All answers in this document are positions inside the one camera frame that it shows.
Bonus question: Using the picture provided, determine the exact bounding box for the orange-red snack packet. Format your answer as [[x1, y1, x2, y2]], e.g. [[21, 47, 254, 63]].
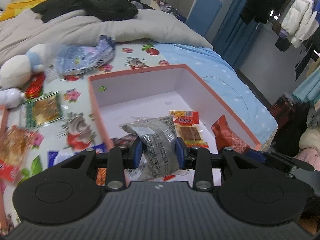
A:
[[211, 115, 250, 154]]

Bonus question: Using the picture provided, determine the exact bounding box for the yellow red snack packet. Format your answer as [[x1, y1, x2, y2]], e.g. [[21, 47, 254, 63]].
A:
[[169, 110, 209, 148]]

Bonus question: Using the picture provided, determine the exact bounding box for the grey silver snack packet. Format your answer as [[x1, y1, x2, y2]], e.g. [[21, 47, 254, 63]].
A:
[[121, 115, 180, 181]]

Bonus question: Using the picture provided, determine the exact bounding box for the blue spicy snack bag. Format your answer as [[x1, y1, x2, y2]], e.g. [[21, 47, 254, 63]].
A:
[[47, 143, 107, 168]]

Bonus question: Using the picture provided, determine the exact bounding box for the green clear snack packet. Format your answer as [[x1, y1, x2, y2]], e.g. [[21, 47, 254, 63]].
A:
[[23, 92, 63, 129]]

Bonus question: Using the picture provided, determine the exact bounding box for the orange chips snack bag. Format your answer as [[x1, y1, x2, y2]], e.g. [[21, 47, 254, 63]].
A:
[[1, 126, 35, 182]]

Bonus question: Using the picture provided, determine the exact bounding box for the shiny red foil packet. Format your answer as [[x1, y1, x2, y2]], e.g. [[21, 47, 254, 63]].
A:
[[25, 72, 46, 99]]

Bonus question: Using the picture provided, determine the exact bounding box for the floral bed sheet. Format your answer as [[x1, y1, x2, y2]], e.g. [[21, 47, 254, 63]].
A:
[[0, 39, 279, 233]]

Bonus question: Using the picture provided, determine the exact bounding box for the pink cardboard box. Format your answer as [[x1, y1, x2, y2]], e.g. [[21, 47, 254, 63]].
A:
[[88, 64, 261, 153]]

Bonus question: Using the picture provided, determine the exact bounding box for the crumpled blue white plastic bag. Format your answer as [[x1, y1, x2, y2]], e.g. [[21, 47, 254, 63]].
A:
[[54, 35, 116, 76]]

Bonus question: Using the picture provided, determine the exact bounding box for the white spray bottle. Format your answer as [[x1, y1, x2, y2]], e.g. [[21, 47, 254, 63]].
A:
[[0, 88, 26, 109]]

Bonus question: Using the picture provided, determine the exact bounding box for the pink box lid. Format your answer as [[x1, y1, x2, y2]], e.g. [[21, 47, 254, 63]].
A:
[[0, 105, 9, 143]]

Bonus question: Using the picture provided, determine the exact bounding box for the blue curtain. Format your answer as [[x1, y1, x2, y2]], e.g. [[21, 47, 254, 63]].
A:
[[212, 0, 258, 70]]

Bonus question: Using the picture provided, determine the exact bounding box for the white blue plush toy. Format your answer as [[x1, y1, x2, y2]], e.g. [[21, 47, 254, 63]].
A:
[[1, 44, 46, 89]]

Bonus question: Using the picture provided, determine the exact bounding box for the blue cushion panel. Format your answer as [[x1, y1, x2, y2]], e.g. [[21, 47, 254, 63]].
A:
[[185, 0, 222, 37]]

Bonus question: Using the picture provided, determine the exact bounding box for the white puffer jacket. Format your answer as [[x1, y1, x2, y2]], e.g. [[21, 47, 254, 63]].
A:
[[279, 0, 319, 48]]

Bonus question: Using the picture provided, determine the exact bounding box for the black clothes pile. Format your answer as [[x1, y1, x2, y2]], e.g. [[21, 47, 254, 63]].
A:
[[31, 0, 138, 23]]

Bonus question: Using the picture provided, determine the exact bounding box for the grey duvet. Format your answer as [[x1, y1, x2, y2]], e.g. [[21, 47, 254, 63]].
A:
[[1, 9, 212, 63]]

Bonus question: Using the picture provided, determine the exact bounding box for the yellow pillow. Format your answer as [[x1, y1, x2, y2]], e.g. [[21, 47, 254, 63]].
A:
[[1, 0, 47, 22]]

